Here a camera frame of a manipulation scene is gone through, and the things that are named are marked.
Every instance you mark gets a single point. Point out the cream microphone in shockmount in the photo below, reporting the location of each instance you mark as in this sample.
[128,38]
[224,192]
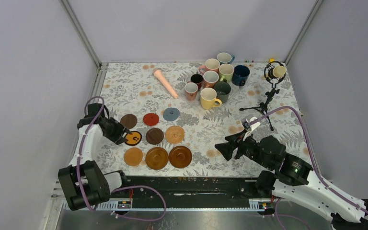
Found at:
[275,72]

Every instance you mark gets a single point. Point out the brown ceramic saucer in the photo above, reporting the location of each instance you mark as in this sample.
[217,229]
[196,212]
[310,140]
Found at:
[180,156]
[157,158]

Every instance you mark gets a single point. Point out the orange black smiley coaster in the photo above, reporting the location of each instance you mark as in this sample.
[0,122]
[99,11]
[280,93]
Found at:
[133,138]

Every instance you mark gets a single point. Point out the pink silicone microphone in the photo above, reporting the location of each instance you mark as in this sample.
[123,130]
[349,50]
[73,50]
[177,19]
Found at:
[157,73]

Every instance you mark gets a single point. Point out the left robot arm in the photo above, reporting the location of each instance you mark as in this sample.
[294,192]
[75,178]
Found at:
[82,181]

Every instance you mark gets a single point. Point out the yellow mug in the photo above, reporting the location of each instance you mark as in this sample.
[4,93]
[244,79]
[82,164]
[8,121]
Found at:
[208,99]

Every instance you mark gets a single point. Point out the white blue-handled mug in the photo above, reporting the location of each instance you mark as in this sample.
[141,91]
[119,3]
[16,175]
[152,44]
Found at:
[225,58]

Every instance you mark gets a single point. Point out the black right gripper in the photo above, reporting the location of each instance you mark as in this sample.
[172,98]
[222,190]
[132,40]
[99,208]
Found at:
[226,148]

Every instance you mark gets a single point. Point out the blue-grey smiley coaster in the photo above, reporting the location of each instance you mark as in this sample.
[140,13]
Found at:
[171,114]

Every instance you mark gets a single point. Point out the dark green mug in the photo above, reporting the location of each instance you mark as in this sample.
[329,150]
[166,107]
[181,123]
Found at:
[223,90]

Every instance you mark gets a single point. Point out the woven rattan coaster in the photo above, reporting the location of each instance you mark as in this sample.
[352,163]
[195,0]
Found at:
[175,134]

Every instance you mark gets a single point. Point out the dark walnut coaster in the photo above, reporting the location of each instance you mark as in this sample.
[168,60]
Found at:
[129,121]
[154,136]

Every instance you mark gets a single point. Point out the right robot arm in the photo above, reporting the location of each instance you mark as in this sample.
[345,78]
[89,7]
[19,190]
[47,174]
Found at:
[290,177]

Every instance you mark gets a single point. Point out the black mug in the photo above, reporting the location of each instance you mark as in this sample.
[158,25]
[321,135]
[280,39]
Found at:
[197,79]

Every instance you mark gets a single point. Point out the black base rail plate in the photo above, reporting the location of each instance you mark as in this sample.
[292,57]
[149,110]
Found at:
[191,192]

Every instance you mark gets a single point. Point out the light green mug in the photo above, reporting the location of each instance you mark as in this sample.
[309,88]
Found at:
[226,72]

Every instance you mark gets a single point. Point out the small pink patterned mug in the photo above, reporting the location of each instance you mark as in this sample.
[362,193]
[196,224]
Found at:
[191,90]

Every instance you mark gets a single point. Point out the pink mug back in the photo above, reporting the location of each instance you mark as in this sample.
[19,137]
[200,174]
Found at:
[211,64]

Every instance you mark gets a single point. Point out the red smiley coaster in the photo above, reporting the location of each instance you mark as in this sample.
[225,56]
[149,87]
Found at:
[151,119]

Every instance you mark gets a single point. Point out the pink mug centre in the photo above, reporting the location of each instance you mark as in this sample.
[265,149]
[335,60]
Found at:
[210,78]

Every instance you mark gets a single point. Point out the floral tablecloth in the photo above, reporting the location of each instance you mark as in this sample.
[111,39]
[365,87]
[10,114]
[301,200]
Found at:
[137,89]

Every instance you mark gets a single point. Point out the aluminium frame rail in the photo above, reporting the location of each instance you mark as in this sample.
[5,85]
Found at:
[80,32]

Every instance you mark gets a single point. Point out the navy blue mug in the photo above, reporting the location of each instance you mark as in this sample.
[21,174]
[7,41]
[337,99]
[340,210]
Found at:
[240,75]

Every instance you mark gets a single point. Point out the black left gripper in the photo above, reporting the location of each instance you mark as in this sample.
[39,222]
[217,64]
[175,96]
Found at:
[117,138]

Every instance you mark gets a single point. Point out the light brown round coaster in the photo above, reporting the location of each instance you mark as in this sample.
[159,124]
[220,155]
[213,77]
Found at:
[133,156]

